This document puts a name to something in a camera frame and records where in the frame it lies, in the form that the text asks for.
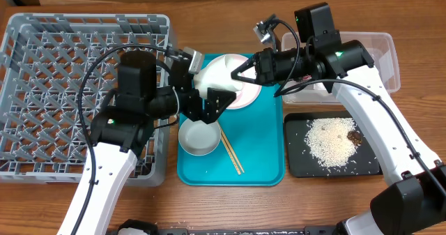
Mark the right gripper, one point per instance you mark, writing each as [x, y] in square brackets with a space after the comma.
[260, 66]

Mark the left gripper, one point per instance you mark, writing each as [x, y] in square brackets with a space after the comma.
[206, 112]

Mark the grey bowl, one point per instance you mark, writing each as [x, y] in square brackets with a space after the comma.
[198, 138]

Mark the wooden chopstick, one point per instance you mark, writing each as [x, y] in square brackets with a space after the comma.
[229, 150]
[233, 153]

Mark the white rice pile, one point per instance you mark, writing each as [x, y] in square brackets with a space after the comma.
[329, 142]

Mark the brown food scrap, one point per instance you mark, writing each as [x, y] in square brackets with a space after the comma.
[355, 137]

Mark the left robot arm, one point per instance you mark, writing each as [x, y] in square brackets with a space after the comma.
[153, 83]

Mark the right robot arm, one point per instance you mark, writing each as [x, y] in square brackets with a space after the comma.
[415, 175]

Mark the large white plate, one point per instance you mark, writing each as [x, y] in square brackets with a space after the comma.
[249, 92]

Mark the teal plastic tray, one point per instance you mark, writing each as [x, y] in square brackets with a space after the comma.
[256, 134]

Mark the black plastic tray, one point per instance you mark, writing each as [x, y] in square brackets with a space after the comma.
[299, 158]

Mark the clear plastic bin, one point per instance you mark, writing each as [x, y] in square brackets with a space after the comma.
[381, 47]

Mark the grey plastic dish rack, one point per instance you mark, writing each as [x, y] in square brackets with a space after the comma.
[44, 58]

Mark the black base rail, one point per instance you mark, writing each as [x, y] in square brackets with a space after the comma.
[140, 227]

